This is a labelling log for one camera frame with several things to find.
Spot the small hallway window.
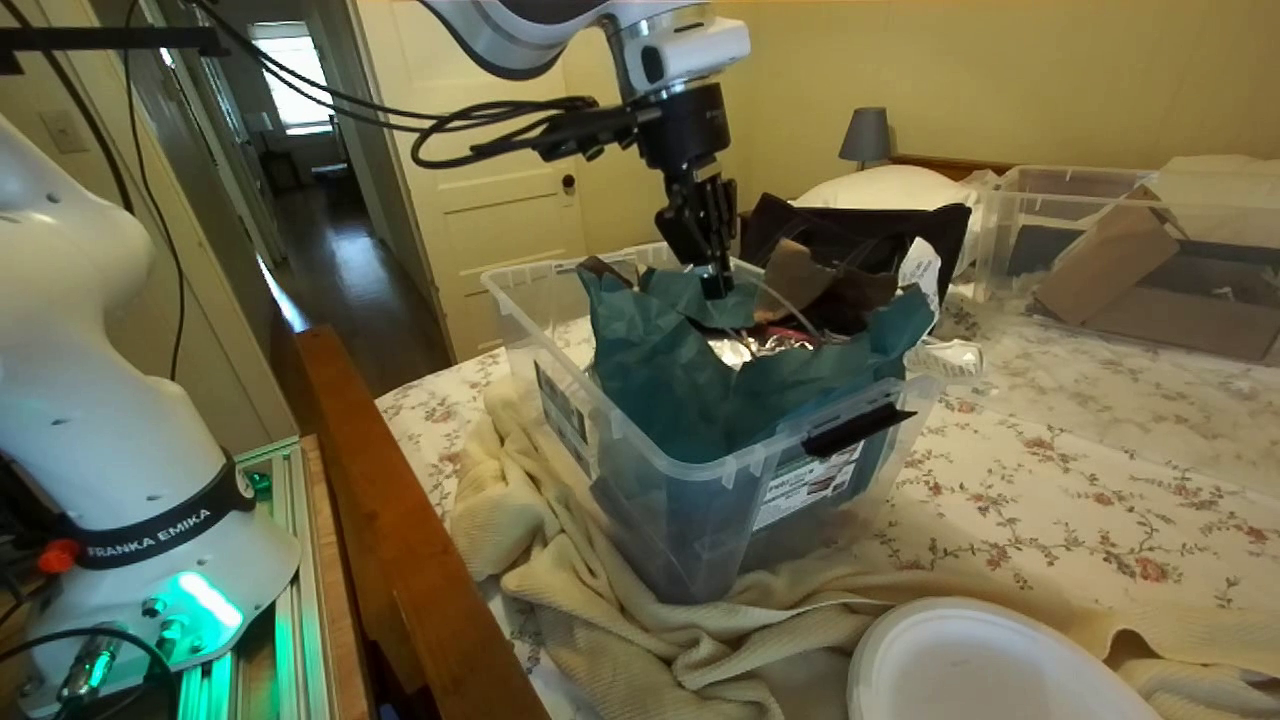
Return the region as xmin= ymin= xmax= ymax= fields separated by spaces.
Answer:
xmin=249 ymin=20 xmax=341 ymax=136

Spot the teal cloth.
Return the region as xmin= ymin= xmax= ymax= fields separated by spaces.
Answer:
xmin=571 ymin=255 xmax=935 ymax=470

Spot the black fabric bag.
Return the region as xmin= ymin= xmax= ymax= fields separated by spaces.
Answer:
xmin=736 ymin=192 xmax=978 ymax=334

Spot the clear plastic storage container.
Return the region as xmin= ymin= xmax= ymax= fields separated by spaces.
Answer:
xmin=480 ymin=238 xmax=967 ymax=607

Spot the metal robot mounting plate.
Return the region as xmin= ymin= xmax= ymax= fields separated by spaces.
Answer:
xmin=171 ymin=435 xmax=386 ymax=720

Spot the white pillow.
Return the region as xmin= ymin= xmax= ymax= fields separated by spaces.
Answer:
xmin=792 ymin=160 xmax=983 ymax=216

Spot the brown cardboard piece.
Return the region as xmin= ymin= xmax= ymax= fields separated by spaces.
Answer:
xmin=760 ymin=235 xmax=864 ymax=323

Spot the brown cardboard box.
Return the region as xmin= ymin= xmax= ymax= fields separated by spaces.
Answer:
xmin=1038 ymin=194 xmax=1184 ymax=327

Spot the floral bedspread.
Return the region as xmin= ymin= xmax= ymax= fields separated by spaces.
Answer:
xmin=375 ymin=285 xmax=1280 ymax=720

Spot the dark wooden headboard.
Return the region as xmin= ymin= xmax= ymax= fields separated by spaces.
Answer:
xmin=889 ymin=153 xmax=1017 ymax=183

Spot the cream blanket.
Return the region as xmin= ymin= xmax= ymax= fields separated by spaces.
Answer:
xmin=446 ymin=353 xmax=1280 ymax=720

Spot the white round plate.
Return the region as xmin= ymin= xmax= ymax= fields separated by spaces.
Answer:
xmin=846 ymin=592 xmax=1166 ymax=720

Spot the thin black cable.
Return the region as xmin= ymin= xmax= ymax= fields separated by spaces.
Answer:
xmin=116 ymin=43 xmax=193 ymax=385

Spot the large clear plastic bin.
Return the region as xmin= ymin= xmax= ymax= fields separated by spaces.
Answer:
xmin=967 ymin=160 xmax=1280 ymax=366

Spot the grey table lamp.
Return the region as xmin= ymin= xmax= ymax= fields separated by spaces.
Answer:
xmin=838 ymin=105 xmax=901 ymax=170

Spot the black cable bundle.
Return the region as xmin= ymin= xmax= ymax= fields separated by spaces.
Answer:
xmin=186 ymin=0 xmax=645 ymax=170

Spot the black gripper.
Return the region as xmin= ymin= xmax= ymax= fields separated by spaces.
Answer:
xmin=637 ymin=79 xmax=748 ymax=303

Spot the cream panel door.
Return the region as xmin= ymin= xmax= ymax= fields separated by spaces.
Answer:
xmin=349 ymin=0 xmax=631 ymax=360

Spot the black metal mount bar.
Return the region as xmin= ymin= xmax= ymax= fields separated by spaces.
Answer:
xmin=0 ymin=20 xmax=235 ymax=63

